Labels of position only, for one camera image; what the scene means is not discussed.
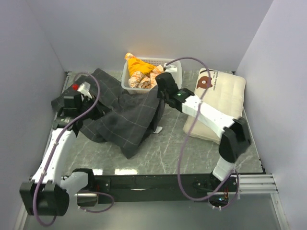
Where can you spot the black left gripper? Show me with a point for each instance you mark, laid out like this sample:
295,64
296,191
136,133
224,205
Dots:
99,111

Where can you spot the dark grey checked pillowcase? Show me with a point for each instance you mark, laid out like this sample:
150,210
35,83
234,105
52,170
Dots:
128,118

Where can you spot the cream pillow with bear print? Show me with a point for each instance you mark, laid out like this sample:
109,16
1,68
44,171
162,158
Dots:
225,92

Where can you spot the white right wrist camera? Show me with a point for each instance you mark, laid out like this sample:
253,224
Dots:
171,68

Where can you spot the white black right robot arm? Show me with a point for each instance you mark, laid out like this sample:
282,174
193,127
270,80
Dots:
233,133

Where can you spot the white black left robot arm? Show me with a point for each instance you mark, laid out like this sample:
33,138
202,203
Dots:
46,193

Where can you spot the crumpled orange white paper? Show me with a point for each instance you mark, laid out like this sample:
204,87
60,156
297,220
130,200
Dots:
144,81

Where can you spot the white plastic basket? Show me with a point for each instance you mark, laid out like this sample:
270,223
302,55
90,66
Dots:
153,61

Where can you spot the black base beam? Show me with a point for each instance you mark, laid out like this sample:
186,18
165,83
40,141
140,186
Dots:
146,188

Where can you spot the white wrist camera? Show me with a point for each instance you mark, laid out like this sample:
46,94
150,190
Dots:
83,89
171,68

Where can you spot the yellow cloth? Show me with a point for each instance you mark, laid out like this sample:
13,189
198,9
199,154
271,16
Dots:
137,65

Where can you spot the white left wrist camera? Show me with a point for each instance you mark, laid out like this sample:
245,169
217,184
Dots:
83,89

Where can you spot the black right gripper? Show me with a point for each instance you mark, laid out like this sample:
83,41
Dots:
159,96

